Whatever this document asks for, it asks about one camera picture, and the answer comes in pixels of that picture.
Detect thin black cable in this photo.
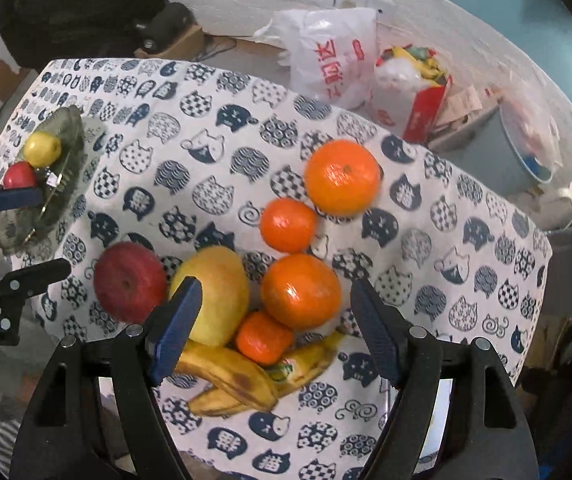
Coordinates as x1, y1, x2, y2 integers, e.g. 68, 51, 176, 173
200, 35, 237, 61

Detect white plastic bag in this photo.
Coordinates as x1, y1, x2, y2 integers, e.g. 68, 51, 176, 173
253, 7, 379, 111

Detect large red apple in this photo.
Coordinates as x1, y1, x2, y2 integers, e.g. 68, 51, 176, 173
94, 241, 169, 324

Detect small yellow apple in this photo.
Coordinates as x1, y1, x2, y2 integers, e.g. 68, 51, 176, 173
23, 131, 62, 168

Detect grey plastic bin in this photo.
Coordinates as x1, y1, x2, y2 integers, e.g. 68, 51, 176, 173
428, 95, 564, 196

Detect large orange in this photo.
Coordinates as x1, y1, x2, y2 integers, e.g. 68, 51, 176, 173
260, 254, 343, 331
305, 139, 383, 218

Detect white plastic object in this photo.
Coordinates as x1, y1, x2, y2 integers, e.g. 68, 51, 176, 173
546, 182, 572, 231

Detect cat print tablecloth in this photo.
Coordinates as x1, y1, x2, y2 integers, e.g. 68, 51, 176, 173
0, 57, 553, 476

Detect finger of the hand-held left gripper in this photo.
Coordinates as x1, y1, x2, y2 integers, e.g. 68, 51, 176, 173
0, 257, 72, 312
0, 175, 40, 233

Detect green glass plate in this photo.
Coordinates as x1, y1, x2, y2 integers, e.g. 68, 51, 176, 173
0, 106, 86, 256

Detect small orange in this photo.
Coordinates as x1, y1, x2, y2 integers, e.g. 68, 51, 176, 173
236, 311, 295, 366
259, 197, 319, 254

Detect small red apple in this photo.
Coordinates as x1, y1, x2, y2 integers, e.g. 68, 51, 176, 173
3, 161, 37, 191

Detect spotted yellow banana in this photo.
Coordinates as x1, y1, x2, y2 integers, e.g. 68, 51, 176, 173
173, 340, 277, 411
186, 387, 251, 417

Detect large dark object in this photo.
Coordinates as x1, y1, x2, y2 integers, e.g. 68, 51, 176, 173
0, 0, 167, 68

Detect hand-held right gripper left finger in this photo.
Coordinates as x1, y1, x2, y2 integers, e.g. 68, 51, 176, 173
10, 276, 204, 480

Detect yellow banana with sticker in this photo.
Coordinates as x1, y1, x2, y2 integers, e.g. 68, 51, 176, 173
266, 330, 344, 396

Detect cardboard pieces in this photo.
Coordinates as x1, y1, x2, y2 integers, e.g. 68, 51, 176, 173
436, 85, 504, 136

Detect black round device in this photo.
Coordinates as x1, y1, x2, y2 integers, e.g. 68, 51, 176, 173
142, 2, 193, 53

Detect red carton box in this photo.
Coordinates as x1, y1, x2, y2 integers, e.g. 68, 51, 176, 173
371, 47, 454, 143

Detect brown cardboard box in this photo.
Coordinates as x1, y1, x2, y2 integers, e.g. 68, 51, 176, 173
134, 25, 205, 61

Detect yellow green packets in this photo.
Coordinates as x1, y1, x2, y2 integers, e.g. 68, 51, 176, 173
383, 45, 453, 86

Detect yellow mango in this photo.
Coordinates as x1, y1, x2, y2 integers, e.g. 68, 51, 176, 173
168, 246, 251, 348

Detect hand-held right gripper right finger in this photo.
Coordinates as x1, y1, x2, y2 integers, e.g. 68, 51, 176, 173
350, 278, 538, 480

